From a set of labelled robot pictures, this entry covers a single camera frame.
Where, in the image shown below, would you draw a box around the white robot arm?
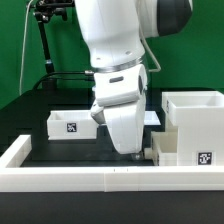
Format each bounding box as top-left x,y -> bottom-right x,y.
74,0 -> 193,154

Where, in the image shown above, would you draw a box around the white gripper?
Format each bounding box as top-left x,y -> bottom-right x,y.
104,96 -> 146,160

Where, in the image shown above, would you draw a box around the black base cables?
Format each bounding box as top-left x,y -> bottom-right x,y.
32,69 -> 98,91

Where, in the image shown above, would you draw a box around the white marker tag plate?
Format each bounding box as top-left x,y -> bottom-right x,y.
144,111 -> 160,126

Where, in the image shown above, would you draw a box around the white drawer cabinet frame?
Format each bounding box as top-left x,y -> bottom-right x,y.
162,91 -> 224,166

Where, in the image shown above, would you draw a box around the black camera stand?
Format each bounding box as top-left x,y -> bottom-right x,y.
25,0 -> 78,90

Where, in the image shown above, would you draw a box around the white front drawer box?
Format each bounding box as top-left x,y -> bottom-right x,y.
144,132 -> 177,166

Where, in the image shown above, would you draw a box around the white rear drawer box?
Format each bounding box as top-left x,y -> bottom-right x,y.
47,110 -> 98,140

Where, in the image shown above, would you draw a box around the white U-shaped border fence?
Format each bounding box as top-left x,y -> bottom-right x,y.
0,135 -> 224,192

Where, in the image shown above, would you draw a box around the white drawer box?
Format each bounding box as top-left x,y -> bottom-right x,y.
47,110 -> 98,140
144,132 -> 177,166

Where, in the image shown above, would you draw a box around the white thin cable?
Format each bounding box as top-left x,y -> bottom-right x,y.
18,0 -> 36,96

